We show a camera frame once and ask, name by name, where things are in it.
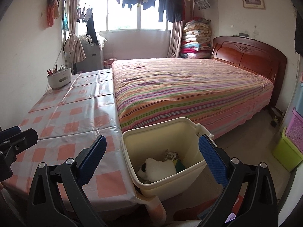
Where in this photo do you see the striped bed sheet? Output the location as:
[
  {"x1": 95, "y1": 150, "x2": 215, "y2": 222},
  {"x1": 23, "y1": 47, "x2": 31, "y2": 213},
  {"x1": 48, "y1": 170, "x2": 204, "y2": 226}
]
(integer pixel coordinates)
[{"x1": 112, "y1": 58, "x2": 274, "y2": 138}]

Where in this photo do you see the pink curtain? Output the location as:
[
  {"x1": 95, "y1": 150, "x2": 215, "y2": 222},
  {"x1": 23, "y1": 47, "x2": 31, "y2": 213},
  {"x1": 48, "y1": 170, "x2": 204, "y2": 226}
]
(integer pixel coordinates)
[
  {"x1": 62, "y1": 0, "x2": 77, "y2": 42},
  {"x1": 167, "y1": 21, "x2": 183, "y2": 58}
]

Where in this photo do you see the white fluffy plush toy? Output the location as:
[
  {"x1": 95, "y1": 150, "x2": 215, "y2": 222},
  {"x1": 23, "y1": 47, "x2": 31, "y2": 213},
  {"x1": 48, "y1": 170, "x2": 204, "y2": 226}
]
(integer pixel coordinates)
[{"x1": 137, "y1": 158, "x2": 177, "y2": 183}]

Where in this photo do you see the pink plastic basket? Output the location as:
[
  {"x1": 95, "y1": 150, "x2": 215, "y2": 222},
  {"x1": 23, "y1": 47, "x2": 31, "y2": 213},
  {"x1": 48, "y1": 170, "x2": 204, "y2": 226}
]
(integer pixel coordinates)
[{"x1": 286, "y1": 108, "x2": 303, "y2": 152}]

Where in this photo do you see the checkered plastic tablecloth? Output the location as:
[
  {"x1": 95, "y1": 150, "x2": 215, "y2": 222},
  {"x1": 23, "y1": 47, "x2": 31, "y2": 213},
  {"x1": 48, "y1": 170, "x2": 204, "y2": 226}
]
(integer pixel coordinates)
[{"x1": 4, "y1": 69, "x2": 166, "y2": 226}]

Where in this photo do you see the right pink curtain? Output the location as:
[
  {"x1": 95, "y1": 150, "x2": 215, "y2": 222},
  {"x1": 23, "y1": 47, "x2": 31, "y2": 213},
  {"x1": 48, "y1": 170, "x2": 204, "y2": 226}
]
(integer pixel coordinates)
[{"x1": 167, "y1": 21, "x2": 183, "y2": 58}]

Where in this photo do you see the white pen holder basket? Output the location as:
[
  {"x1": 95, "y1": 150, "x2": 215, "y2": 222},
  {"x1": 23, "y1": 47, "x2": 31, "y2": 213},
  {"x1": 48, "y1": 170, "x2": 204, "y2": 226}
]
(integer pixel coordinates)
[{"x1": 47, "y1": 68, "x2": 72, "y2": 89}]

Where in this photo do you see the left pink curtain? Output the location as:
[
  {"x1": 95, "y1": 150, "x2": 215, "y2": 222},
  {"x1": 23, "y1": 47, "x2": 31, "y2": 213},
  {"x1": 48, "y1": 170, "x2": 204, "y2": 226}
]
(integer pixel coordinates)
[{"x1": 62, "y1": 0, "x2": 77, "y2": 42}]

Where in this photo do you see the grey air cooler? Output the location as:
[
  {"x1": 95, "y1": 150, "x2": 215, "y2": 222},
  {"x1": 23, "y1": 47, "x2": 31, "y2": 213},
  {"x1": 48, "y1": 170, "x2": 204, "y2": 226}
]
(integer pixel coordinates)
[{"x1": 76, "y1": 35, "x2": 104, "y2": 73}]

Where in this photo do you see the green plastic storage box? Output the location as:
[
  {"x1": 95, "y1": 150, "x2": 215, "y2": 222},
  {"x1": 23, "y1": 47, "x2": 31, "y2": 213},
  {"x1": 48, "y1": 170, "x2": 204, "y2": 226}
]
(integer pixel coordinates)
[{"x1": 272, "y1": 127, "x2": 302, "y2": 172}]

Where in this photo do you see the cream trash bin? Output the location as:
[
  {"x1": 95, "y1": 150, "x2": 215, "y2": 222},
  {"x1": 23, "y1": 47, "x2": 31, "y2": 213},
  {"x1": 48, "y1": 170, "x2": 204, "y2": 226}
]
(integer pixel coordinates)
[{"x1": 121, "y1": 117, "x2": 214, "y2": 201}]

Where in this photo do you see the green yellow sponge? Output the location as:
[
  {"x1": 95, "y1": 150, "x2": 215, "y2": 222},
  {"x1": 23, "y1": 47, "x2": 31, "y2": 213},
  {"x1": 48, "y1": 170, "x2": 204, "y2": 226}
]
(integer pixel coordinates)
[{"x1": 173, "y1": 159, "x2": 186, "y2": 173}]

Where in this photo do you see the wooden bed headboard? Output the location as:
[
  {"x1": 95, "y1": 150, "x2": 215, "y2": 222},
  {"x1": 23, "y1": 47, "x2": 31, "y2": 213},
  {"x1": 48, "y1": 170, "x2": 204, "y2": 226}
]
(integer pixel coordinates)
[{"x1": 211, "y1": 36, "x2": 287, "y2": 108}]

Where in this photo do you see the orange hanging cloth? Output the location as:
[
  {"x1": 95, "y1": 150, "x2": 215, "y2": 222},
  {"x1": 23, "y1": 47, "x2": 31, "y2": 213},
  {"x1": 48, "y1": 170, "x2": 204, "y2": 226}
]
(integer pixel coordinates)
[{"x1": 47, "y1": 0, "x2": 60, "y2": 27}]

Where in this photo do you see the stack of folded blankets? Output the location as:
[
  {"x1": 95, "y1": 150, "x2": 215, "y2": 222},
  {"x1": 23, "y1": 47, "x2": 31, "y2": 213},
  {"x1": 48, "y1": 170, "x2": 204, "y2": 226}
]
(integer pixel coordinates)
[{"x1": 179, "y1": 17, "x2": 213, "y2": 59}]

